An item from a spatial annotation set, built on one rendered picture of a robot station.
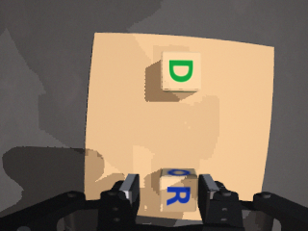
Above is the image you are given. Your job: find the beige mat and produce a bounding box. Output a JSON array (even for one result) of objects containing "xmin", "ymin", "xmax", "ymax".
[{"xmin": 85, "ymin": 33, "xmax": 274, "ymax": 220}]

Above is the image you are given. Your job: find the beige block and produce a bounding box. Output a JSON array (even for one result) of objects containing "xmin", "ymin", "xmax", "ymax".
[
  {"xmin": 159, "ymin": 168, "xmax": 198, "ymax": 212},
  {"xmin": 161, "ymin": 51, "xmax": 201, "ymax": 92}
]

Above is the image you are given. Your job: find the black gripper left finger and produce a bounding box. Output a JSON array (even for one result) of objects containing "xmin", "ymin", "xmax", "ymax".
[{"xmin": 0, "ymin": 173, "xmax": 140, "ymax": 231}]

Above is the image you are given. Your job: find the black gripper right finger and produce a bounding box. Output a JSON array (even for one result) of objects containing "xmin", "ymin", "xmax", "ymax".
[{"xmin": 197, "ymin": 174, "xmax": 308, "ymax": 231}]

